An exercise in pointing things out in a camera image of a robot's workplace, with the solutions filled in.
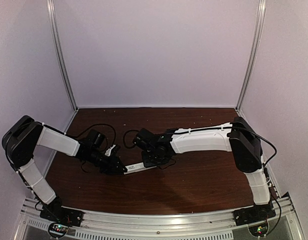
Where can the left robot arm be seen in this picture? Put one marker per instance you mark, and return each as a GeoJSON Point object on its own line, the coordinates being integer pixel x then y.
{"type": "Point", "coordinates": [30, 145]}

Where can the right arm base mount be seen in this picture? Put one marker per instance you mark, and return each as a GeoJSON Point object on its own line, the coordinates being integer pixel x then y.
{"type": "Point", "coordinates": [253, 214]}

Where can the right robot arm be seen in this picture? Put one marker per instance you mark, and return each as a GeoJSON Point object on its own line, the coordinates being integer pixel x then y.
{"type": "Point", "coordinates": [236, 137]}

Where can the aluminium frame post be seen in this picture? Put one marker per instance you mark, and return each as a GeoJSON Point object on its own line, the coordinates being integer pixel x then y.
{"type": "Point", "coordinates": [252, 57]}
{"type": "Point", "coordinates": [51, 10]}

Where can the white remote control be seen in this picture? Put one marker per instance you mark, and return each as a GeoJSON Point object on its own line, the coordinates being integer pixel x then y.
{"type": "Point", "coordinates": [137, 167]}

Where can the left aluminium frame post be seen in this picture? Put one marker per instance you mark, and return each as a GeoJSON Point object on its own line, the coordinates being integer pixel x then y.
{"type": "Point", "coordinates": [51, 10]}

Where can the right aluminium frame post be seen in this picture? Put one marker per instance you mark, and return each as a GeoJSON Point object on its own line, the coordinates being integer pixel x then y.
{"type": "Point", "coordinates": [252, 57]}

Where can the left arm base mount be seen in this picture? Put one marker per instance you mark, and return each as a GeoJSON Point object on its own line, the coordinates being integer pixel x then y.
{"type": "Point", "coordinates": [65, 216]}

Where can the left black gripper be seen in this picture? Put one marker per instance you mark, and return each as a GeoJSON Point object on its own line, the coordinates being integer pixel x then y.
{"type": "Point", "coordinates": [112, 166]}

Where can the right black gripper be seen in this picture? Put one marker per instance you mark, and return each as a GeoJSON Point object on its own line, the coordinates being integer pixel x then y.
{"type": "Point", "coordinates": [146, 161]}

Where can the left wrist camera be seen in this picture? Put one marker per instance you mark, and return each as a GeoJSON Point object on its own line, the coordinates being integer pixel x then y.
{"type": "Point", "coordinates": [112, 150]}

